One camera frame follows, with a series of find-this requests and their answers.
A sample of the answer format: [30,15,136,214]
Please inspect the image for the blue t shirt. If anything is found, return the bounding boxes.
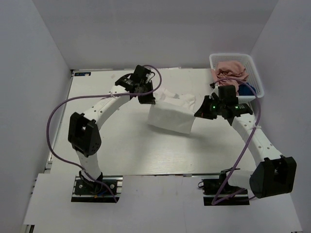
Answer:
[238,83,257,96]

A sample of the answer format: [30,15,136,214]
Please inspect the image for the white t shirt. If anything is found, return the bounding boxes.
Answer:
[147,88,196,134]

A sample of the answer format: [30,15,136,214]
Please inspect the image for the pink t shirt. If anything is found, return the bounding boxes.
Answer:
[211,61,249,94]

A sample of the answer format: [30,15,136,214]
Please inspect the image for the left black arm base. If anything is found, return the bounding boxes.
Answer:
[71,175,123,203]

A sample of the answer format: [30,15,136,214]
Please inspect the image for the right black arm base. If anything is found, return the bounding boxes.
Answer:
[198,169,250,206]

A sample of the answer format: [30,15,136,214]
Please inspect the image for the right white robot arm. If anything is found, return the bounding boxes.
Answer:
[194,85,297,205]

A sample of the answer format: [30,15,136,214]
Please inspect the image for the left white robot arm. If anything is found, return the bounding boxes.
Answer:
[68,65,156,193]

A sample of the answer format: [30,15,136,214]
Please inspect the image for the white plastic basket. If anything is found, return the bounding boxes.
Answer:
[209,53,264,103]

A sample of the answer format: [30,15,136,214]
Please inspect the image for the blue label sticker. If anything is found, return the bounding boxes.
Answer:
[74,72,91,77]

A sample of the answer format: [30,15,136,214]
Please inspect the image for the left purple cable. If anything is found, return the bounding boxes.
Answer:
[46,64,120,203]

